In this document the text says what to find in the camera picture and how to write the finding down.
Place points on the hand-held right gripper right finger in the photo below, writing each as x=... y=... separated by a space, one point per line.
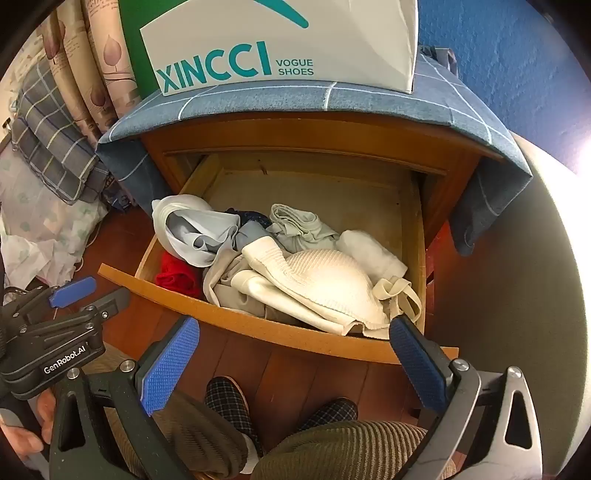
x=418 y=364

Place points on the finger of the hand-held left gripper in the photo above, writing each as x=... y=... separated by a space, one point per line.
x=74 y=292
x=113 y=302

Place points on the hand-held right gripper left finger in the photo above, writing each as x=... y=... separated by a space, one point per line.
x=171 y=367

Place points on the red underwear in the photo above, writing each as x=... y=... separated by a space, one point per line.
x=175 y=274

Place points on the beige underwear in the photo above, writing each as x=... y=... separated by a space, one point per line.
x=226 y=277

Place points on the cream bra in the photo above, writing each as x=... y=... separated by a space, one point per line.
x=323 y=281

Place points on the wooden drawer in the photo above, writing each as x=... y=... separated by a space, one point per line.
x=295 y=332

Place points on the dark blue underwear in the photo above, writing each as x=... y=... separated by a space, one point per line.
x=251 y=217

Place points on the light grey underwear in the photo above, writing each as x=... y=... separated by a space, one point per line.
x=295 y=221

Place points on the white shoe box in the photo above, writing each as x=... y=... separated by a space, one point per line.
x=323 y=46

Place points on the person's left hand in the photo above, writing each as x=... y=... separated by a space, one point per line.
x=18 y=441

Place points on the person's left plaid slipper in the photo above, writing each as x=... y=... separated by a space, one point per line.
x=228 y=401

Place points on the person's plaid slipper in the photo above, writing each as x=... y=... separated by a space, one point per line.
x=228 y=401
x=332 y=410

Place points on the white floral sheet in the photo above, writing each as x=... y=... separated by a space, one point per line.
x=41 y=230

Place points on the person's left leg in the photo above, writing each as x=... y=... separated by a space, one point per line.
x=203 y=443

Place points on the person's leg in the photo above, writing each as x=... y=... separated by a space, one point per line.
x=203 y=443
x=346 y=452

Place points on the person's right plaid slipper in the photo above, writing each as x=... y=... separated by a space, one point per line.
x=332 y=410

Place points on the blue packet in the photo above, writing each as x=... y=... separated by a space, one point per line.
x=115 y=194

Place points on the person's right leg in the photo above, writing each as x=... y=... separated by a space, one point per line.
x=346 y=452

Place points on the grey plaid bedding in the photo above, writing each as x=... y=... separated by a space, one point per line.
x=51 y=134

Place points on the beige leaf print curtain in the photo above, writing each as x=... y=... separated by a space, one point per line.
x=111 y=60

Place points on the wooden nightstand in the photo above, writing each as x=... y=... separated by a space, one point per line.
x=323 y=138

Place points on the blue checked cloth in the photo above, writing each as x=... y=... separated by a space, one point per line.
x=369 y=99

